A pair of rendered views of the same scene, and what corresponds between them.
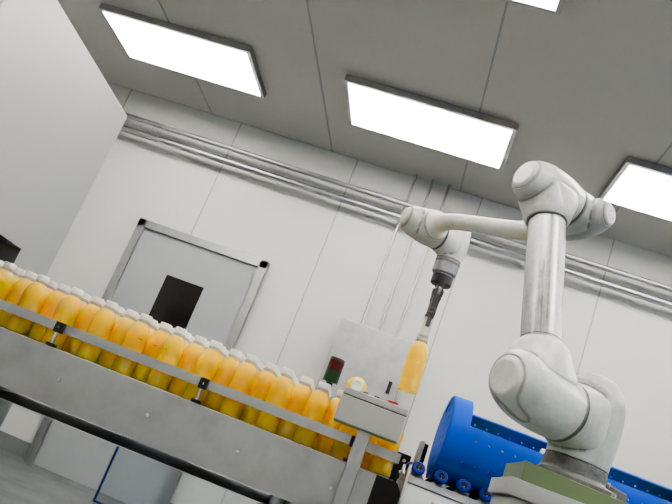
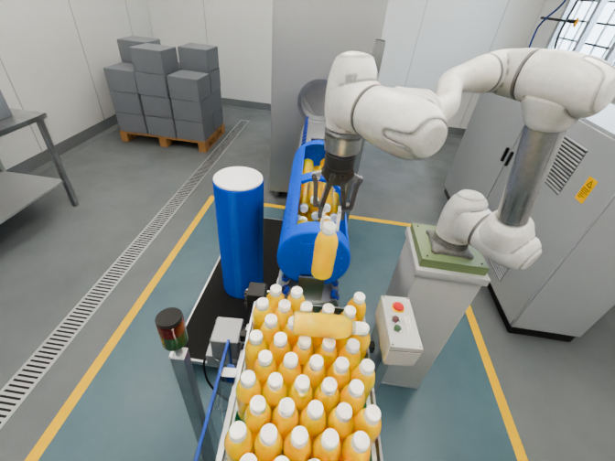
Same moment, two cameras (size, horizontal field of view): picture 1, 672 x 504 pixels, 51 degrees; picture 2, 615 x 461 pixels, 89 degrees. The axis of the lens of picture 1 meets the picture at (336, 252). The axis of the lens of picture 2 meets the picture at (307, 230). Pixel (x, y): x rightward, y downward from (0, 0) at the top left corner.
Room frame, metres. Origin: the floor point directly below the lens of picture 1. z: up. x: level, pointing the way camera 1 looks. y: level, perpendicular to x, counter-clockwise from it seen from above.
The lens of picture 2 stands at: (2.54, 0.33, 1.92)
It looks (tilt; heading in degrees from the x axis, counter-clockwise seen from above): 38 degrees down; 262
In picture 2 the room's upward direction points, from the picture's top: 7 degrees clockwise
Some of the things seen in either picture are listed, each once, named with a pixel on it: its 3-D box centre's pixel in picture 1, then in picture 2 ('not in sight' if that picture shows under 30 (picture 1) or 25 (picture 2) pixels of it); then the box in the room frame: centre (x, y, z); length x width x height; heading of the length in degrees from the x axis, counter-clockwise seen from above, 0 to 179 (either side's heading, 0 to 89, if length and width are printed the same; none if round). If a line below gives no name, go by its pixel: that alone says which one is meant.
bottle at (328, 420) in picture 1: (331, 423); (347, 363); (2.30, -0.19, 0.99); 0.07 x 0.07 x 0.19
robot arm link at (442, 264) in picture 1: (445, 268); (342, 140); (2.39, -0.39, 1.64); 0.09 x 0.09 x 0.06
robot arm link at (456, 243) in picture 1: (452, 239); (353, 93); (2.38, -0.37, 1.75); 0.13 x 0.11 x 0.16; 118
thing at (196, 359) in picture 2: not in sight; (246, 279); (2.74, -1.40, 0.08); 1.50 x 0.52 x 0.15; 80
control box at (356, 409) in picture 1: (370, 414); (396, 328); (2.12, -0.27, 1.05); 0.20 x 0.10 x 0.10; 84
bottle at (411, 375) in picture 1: (414, 365); (325, 251); (2.38, -0.39, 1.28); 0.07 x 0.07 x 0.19
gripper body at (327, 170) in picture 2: (439, 287); (338, 167); (2.38, -0.39, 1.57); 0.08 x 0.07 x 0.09; 174
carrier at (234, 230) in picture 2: not in sight; (241, 238); (2.75, -1.28, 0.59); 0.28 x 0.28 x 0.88
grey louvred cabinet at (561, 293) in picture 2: not in sight; (524, 184); (0.36, -1.98, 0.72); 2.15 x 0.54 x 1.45; 80
